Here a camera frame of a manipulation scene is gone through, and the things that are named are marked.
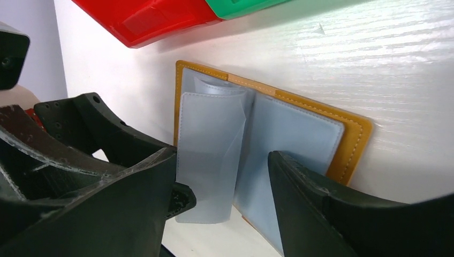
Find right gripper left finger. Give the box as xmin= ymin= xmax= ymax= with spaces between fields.
xmin=1 ymin=148 xmax=196 ymax=256

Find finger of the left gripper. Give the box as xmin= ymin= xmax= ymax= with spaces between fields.
xmin=1 ymin=105 xmax=124 ymax=201
xmin=34 ymin=93 xmax=177 ymax=167

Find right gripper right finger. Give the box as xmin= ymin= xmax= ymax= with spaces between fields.
xmin=268 ymin=151 xmax=453 ymax=256

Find yellow leather card holder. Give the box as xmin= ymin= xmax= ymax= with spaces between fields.
xmin=174 ymin=61 xmax=373 ymax=252

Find left red bin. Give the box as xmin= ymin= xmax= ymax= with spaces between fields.
xmin=74 ymin=0 xmax=222 ymax=48

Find green middle bin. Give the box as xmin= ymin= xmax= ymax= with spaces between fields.
xmin=206 ymin=0 xmax=287 ymax=20

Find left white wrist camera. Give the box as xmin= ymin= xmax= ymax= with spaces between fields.
xmin=0 ymin=22 xmax=31 ymax=90

